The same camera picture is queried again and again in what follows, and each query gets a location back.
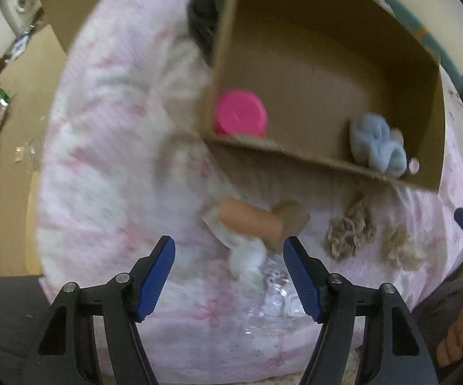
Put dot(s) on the brown cardboard box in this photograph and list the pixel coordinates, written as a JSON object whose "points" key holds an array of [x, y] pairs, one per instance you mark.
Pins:
{"points": [[303, 68]]}

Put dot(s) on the person's right hand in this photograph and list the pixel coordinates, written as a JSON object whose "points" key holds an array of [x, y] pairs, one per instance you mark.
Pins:
{"points": [[458, 337]]}

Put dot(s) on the beige cabinet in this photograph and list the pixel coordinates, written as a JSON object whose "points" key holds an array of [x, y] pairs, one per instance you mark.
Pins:
{"points": [[71, 8]]}

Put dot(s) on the clear plastic bag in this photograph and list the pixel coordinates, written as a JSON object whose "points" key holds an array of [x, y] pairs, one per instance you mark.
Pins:
{"points": [[275, 304]]}

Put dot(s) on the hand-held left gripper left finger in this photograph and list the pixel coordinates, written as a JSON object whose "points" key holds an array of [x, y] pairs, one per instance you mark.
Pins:
{"points": [[159, 274]]}

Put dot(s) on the pink plastic cup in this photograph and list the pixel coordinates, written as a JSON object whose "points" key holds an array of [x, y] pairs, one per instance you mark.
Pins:
{"points": [[239, 112]]}

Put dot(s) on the blue fluffy scrunchie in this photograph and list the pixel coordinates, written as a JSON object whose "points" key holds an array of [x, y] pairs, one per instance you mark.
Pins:
{"points": [[375, 144]]}

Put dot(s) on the beige silicone tube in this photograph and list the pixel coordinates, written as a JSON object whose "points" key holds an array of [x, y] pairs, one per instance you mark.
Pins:
{"points": [[251, 218]]}

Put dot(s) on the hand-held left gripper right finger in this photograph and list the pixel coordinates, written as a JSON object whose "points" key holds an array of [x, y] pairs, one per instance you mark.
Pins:
{"points": [[300, 276]]}

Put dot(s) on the black cloth bag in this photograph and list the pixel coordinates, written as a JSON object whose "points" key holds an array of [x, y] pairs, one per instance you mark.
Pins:
{"points": [[203, 16]]}

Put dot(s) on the beige lace scrunchie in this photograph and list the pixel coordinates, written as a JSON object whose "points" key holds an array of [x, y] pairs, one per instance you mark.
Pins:
{"points": [[349, 228]]}

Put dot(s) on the teal bed cushion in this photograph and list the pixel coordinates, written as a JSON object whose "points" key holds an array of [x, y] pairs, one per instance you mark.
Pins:
{"points": [[428, 36]]}

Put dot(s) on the beige knitted scrunchie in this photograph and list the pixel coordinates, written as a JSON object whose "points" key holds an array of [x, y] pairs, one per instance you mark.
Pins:
{"points": [[402, 248]]}

